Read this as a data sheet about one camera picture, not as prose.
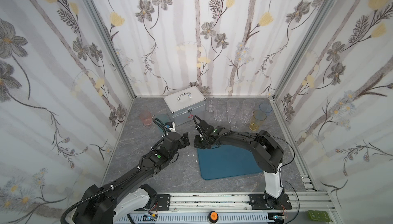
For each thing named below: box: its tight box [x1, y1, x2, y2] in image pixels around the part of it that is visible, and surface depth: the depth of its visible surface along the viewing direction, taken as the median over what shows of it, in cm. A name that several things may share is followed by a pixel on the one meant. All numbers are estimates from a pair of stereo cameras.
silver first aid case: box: [162, 85, 207, 127], surface depth 100 cm
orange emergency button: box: [208, 210, 219, 224], surface depth 64 cm
